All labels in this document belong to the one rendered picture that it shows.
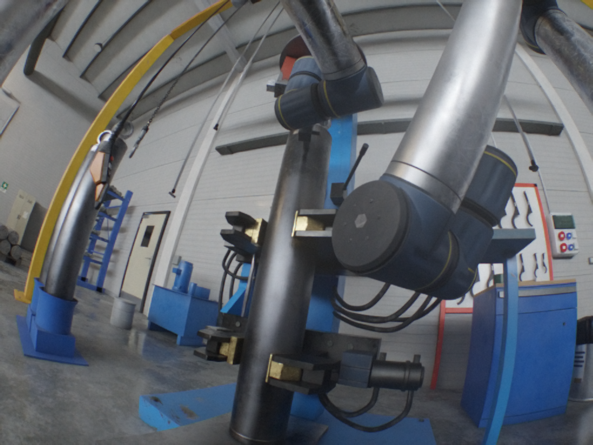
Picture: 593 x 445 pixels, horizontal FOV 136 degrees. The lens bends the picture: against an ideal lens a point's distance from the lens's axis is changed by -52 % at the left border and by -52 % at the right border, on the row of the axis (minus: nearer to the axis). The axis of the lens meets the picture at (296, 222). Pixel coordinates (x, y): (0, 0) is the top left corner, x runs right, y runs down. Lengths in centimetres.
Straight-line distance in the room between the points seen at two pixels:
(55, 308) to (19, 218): 886
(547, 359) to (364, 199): 184
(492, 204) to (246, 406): 87
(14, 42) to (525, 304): 217
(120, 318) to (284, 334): 259
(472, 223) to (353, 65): 40
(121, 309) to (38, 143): 917
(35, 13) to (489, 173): 71
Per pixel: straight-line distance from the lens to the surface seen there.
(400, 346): 283
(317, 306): 129
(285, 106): 66
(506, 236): 116
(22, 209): 1048
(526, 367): 189
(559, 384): 209
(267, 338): 84
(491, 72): 35
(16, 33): 45
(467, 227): 40
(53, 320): 173
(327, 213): 79
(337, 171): 155
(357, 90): 59
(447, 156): 28
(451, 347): 289
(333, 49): 56
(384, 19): 679
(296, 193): 94
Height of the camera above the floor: 66
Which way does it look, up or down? 21 degrees up
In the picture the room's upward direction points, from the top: 10 degrees clockwise
